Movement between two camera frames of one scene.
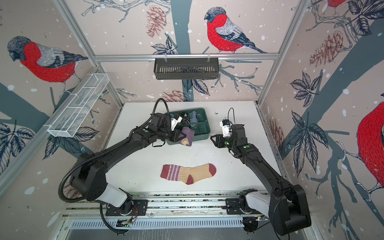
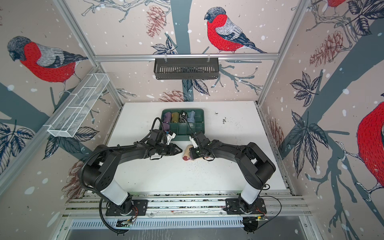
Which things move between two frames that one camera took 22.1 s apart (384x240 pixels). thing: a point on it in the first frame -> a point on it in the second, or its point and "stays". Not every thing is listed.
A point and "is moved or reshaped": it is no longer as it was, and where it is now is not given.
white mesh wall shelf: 68,121 stays
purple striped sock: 187,140 is moved or reshaped
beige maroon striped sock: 187,175 -> 187,155
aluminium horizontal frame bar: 102,58 stays
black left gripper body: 167,134 -> 163,149
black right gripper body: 230,143 -> 197,151
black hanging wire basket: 186,68 stays
